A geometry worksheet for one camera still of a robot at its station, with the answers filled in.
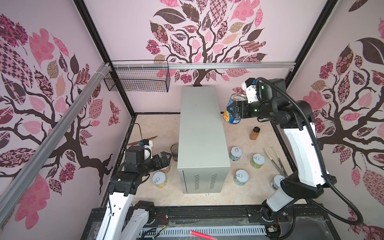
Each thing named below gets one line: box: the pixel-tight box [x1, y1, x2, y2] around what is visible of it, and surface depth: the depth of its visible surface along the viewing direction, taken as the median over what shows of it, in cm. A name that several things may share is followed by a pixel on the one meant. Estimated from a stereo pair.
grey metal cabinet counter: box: [177, 86, 231, 194], surface depth 67 cm
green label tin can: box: [250, 153, 266, 169], surface depth 91 cm
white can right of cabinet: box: [229, 146, 243, 162], surface depth 94 cm
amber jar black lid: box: [249, 126, 261, 140], surface depth 100 cm
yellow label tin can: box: [152, 171, 167, 189], surface depth 83 cm
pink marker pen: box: [190, 230, 218, 240], surface depth 70 cm
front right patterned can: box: [233, 169, 249, 186], surface depth 83 cm
